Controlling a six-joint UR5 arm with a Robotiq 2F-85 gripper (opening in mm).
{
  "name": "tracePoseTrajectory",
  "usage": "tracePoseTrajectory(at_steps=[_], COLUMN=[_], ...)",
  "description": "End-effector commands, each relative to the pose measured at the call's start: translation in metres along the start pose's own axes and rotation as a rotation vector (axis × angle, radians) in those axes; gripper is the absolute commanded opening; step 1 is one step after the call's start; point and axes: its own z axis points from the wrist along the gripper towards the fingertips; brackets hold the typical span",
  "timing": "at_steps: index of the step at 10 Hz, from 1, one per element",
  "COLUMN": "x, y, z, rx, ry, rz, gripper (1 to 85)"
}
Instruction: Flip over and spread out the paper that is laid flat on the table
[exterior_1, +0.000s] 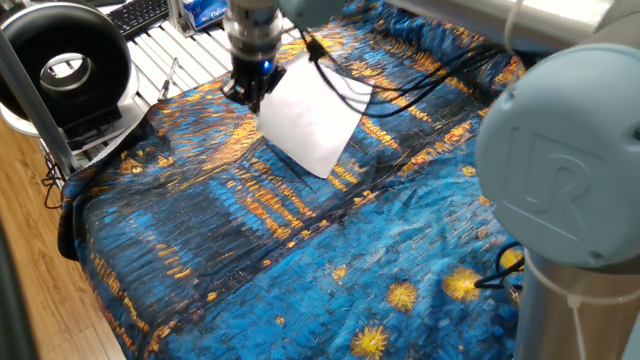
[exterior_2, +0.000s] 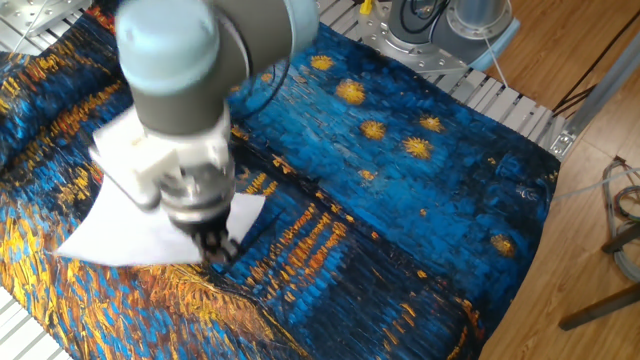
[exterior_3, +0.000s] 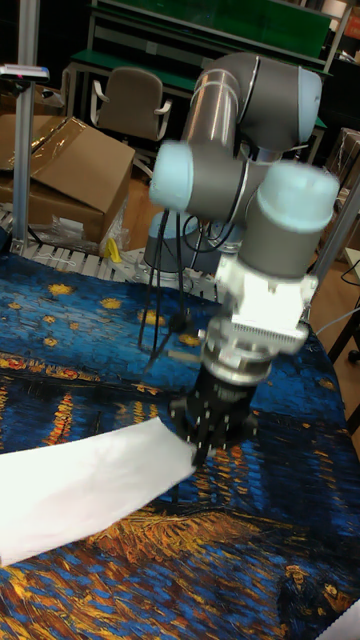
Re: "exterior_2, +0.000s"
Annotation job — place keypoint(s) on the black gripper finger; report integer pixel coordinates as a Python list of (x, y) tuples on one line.
[(230, 250), (210, 252)]

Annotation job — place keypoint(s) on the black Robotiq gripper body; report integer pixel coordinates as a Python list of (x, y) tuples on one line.
[(205, 230)]

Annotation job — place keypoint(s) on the white paper sheet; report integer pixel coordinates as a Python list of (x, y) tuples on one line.
[(115, 235)]

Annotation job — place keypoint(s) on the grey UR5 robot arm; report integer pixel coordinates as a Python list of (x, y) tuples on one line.
[(175, 75)]

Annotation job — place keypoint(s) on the silver wrist sensor flange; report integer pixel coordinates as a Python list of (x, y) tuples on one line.
[(200, 200)]

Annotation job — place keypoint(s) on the starry night painting tablecloth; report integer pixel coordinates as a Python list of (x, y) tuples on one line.
[(400, 200)]

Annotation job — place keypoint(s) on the small yellow object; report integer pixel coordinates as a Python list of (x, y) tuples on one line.
[(366, 7)]

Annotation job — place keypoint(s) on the silver perforated metal plate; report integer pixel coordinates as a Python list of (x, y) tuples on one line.
[(30, 15)]

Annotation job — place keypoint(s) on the light blue base pad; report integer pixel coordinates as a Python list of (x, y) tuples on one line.
[(495, 50)]

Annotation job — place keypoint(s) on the dark wooden leg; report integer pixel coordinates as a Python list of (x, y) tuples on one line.
[(622, 240), (600, 307)]

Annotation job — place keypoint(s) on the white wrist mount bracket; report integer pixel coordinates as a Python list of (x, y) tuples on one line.
[(145, 160)]

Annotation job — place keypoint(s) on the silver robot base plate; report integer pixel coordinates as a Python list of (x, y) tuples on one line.
[(400, 52)]

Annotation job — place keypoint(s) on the aluminium beam with corner bracket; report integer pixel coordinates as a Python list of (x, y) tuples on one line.
[(600, 85)]

